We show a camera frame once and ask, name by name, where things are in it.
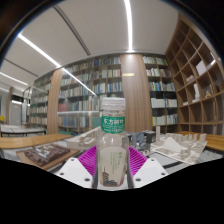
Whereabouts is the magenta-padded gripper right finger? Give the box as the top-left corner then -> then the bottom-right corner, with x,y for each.
127,146 -> 169,190

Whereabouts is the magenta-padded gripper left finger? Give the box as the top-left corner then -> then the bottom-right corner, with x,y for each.
55,146 -> 99,188

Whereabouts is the clear green-label drink bottle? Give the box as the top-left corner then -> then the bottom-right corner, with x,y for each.
95,97 -> 130,188

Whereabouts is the beige architectural model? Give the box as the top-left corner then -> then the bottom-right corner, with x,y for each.
64,126 -> 103,150

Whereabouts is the brown architectural model on board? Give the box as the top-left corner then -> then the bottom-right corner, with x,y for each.
15,143 -> 81,171

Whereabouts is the grey architectural model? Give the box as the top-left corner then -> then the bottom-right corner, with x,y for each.
126,130 -> 158,149

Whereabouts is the large white architectural model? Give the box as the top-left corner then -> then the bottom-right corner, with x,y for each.
149,132 -> 208,165

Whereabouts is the curved wooden slat bench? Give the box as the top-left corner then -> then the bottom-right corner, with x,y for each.
186,130 -> 224,153
0,133 -> 73,150

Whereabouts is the tall bookshelf unit with books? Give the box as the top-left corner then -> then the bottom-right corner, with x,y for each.
24,54 -> 179,134

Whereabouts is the wooden cubby shelf unit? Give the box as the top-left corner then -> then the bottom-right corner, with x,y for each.
164,13 -> 224,136

